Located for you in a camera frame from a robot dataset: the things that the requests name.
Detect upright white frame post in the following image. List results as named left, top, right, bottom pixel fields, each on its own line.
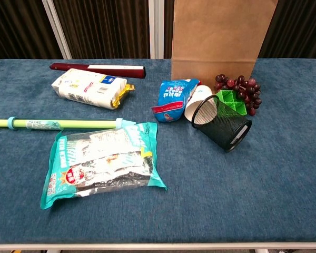
left=148, top=0, right=165, bottom=60

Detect white table frame rail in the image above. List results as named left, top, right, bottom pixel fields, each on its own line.
left=0, top=242, right=316, bottom=253

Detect brown paper bag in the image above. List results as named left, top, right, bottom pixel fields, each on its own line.
left=170, top=0, right=280, bottom=94

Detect slanted white frame post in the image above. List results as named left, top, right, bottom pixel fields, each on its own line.
left=41, top=0, right=73, bottom=60

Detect teal clear snack bag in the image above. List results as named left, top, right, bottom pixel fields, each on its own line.
left=39, top=121, right=168, bottom=210

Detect green pole with blue clips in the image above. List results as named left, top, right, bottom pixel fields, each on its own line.
left=0, top=116, right=136, bottom=131

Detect dark red long box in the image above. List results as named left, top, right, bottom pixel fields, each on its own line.
left=49, top=62, right=146, bottom=79

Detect white noodle package yellow ends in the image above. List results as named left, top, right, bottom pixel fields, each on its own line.
left=51, top=67, right=135, bottom=111

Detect white paper cup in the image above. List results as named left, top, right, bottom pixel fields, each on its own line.
left=184, top=84, right=214, bottom=122

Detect blue snack pouch red strip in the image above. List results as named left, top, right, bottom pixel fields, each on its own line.
left=151, top=77, right=202, bottom=123

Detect green plastic divided tray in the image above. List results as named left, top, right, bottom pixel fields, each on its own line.
left=215, top=89, right=247, bottom=116

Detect black mesh pen holder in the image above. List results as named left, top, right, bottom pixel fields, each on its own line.
left=191, top=94, right=253, bottom=153

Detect purple grape bunch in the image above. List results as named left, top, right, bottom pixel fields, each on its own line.
left=213, top=74, right=263, bottom=116

